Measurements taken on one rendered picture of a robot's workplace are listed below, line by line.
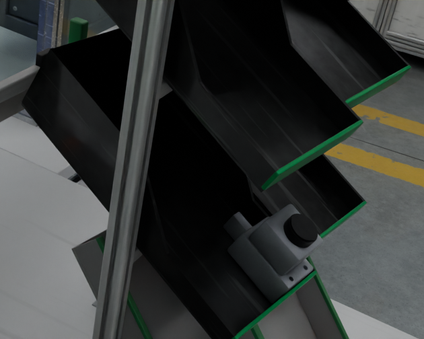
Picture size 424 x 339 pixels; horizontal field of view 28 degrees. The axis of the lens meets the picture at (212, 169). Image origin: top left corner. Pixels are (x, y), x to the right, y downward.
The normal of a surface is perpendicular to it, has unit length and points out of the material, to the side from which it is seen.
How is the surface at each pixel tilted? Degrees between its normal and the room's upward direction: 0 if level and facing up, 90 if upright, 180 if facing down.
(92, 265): 90
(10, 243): 0
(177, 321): 45
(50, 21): 90
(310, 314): 90
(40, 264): 0
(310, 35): 25
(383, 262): 0
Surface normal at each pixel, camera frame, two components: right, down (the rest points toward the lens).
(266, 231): -0.60, 0.32
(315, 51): 0.49, -0.58
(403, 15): -0.34, 0.44
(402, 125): 0.18, -0.84
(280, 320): 0.68, -0.29
